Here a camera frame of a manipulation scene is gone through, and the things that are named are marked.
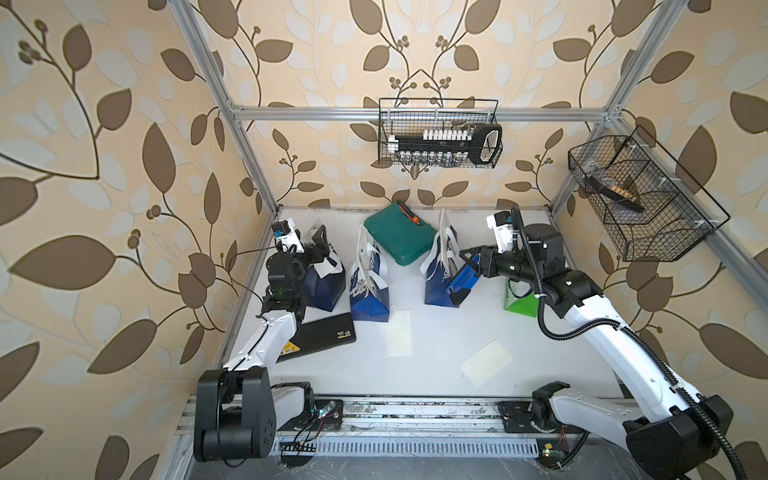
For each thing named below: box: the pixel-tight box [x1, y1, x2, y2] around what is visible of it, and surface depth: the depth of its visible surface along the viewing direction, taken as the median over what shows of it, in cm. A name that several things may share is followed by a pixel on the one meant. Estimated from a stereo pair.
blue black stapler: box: [447, 253, 481, 306], surface depth 73 cm
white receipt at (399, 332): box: [388, 304, 412, 357], surface depth 91 cm
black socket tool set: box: [388, 124, 503, 165], surface depth 86 cm
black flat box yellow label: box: [276, 312, 356, 363], surface depth 88 cm
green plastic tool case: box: [364, 200, 438, 266], surface depth 110 cm
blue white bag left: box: [348, 224, 390, 322], surface depth 83 cm
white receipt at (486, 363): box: [461, 340, 513, 387], surface depth 84 cm
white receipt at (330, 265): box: [314, 250, 343, 279], surface depth 88 cm
